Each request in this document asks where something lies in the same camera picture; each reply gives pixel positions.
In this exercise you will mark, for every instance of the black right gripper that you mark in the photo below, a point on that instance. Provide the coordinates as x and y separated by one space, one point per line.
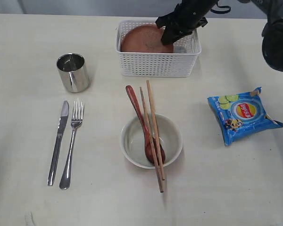
183 20

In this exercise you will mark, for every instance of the brown wooden plate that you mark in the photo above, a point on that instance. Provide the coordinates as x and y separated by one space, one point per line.
145 39

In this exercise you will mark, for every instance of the wooden chopstick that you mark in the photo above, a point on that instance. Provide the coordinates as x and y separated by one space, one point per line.
155 127
147 123

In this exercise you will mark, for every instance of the shiny metal cup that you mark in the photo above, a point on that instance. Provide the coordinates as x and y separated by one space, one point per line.
73 73

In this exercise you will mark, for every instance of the blue chips bag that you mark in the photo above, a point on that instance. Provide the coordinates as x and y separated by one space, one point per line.
241 115

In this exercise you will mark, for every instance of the white bowl dark inside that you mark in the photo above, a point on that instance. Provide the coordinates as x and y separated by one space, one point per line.
132 141

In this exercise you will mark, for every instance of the silver metal fork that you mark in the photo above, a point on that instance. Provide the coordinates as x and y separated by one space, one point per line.
76 122

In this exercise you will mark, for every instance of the brown wooden spoon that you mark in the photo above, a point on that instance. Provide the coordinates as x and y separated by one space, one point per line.
132 96

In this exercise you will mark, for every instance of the silver table knife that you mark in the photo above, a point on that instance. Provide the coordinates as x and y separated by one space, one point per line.
61 128

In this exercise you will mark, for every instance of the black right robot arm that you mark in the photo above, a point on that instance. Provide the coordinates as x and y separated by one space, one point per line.
272 34

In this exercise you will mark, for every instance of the white perforated plastic basket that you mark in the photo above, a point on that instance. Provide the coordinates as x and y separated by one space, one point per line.
178 64

